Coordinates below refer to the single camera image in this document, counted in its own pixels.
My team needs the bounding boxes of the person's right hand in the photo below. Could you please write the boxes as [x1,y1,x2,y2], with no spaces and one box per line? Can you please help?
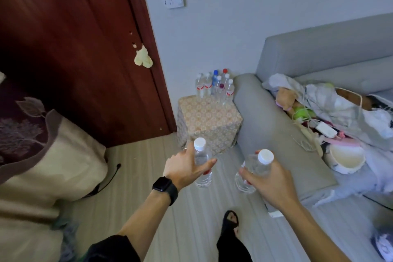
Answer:
[238,160,303,212]

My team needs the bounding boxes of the person's left hand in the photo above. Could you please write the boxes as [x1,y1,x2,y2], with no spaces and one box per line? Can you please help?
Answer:
[162,147,219,192]

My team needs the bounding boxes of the patterned cloth covered stool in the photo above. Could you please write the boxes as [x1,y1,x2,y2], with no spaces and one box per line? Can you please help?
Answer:
[176,95,244,156]

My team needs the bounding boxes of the purple cap bottle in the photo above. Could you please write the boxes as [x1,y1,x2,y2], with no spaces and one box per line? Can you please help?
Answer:
[217,84,227,105]

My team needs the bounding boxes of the person's left forearm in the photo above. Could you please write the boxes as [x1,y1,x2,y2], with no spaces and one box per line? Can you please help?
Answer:
[118,190,172,261]

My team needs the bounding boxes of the person's right forearm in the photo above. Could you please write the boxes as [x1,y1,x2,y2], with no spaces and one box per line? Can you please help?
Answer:
[282,200,352,262]

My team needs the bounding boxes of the person's black trousers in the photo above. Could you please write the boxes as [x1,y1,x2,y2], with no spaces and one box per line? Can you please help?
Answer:
[216,231,254,262]

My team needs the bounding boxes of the person's black left sleeve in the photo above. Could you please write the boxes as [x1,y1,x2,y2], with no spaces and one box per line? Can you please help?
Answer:
[80,235,142,262]

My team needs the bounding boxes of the black smartwatch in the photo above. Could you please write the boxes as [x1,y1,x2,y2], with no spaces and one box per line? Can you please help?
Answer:
[152,176,179,206]

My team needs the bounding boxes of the black sandal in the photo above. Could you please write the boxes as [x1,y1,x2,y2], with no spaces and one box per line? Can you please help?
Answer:
[221,209,240,235]

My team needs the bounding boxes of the white bowl on sofa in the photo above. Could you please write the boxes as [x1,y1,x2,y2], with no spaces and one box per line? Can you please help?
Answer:
[322,144,366,175]

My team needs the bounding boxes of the white charger box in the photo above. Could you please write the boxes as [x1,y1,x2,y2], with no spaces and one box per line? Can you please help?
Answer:
[314,121,338,138]

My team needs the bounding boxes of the green fabric item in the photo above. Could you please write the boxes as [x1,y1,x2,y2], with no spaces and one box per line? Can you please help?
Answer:
[291,107,316,122]

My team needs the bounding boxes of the brown plush toy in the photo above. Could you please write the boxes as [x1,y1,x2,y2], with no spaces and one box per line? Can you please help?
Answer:
[275,87,300,111]

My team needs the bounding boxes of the pile of white clothes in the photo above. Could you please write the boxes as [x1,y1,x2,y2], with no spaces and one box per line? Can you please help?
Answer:
[261,73,393,195]

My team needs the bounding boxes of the brown cardboard piece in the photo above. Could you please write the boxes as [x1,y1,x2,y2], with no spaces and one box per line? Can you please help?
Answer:
[334,86,374,111]

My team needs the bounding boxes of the grey green floor cloth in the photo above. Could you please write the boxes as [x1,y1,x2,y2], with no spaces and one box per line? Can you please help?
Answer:
[50,209,79,262]

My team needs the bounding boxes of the cream and purple curtain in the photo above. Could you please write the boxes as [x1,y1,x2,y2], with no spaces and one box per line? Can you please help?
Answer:
[0,71,108,262]

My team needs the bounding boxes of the grey sofa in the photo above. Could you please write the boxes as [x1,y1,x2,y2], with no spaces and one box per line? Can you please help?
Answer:
[233,12,393,210]

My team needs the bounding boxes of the dark red door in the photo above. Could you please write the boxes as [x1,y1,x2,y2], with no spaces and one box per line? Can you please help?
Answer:
[0,0,177,149]

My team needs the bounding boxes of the black floor cable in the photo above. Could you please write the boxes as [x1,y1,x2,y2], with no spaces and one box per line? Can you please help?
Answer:
[82,163,122,199]

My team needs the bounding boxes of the pink strap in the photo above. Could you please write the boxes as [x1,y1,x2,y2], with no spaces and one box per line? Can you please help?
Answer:
[322,134,363,149]

